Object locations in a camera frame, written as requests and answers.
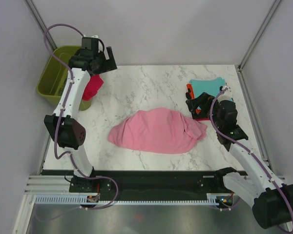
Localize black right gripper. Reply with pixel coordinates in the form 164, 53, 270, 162
186, 92, 223, 129

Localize red t shirt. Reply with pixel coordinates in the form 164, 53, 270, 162
82, 75, 104, 101

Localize pink t shirt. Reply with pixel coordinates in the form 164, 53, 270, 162
108, 108, 208, 154

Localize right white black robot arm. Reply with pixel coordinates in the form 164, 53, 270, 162
186, 86, 293, 234

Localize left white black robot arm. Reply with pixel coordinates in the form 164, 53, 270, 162
44, 37, 117, 193

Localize folded orange t shirt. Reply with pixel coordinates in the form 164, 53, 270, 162
186, 83, 203, 115

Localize folded black t shirt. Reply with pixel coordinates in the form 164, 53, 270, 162
191, 112, 209, 119

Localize folded teal t shirt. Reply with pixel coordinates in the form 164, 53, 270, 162
189, 77, 227, 98

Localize olive green plastic bin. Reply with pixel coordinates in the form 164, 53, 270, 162
36, 46, 80, 107

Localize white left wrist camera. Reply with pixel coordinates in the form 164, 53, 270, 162
83, 35, 99, 39

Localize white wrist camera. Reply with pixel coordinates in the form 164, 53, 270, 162
218, 86, 233, 101
83, 35, 99, 39

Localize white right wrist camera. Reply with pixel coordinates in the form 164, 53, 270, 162
218, 86, 233, 101

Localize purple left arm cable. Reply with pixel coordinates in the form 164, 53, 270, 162
43, 23, 88, 180

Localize left aluminium frame post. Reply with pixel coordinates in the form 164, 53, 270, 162
24, 0, 57, 51

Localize aluminium frame post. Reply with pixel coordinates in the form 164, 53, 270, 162
236, 0, 283, 73
24, 0, 57, 51

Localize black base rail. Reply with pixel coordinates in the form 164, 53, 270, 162
69, 171, 231, 202

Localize right aluminium frame post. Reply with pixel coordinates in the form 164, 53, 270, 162
236, 0, 283, 73

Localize white slotted cable duct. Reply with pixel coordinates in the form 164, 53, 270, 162
35, 194, 232, 206

